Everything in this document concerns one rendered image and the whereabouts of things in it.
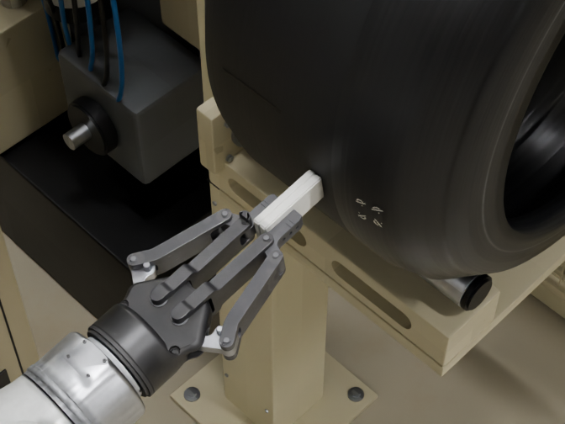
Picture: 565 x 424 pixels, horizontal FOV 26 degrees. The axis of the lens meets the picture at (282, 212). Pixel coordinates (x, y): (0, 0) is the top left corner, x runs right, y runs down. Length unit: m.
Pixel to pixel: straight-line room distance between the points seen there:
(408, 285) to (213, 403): 0.95
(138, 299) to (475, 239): 0.30
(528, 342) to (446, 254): 1.29
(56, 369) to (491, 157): 0.38
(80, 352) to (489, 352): 1.45
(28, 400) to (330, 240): 0.51
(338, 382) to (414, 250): 1.20
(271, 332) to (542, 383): 0.62
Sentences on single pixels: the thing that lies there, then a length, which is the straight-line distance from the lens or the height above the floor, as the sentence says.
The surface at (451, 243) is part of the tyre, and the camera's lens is 1.06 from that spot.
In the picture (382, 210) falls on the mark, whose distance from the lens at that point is 1.02.
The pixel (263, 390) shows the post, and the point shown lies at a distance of 2.08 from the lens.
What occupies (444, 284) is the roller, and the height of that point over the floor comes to 0.91.
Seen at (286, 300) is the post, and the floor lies 0.42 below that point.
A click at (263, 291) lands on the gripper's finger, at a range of 1.01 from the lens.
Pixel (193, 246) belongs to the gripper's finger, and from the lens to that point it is 1.05.
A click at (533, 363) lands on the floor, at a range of 2.34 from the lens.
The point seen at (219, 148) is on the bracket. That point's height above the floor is 0.90.
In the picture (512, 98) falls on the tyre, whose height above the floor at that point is 1.27.
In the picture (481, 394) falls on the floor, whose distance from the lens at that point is 2.29.
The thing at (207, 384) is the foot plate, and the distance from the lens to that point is 2.26.
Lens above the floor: 1.96
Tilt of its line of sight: 52 degrees down
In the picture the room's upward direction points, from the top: straight up
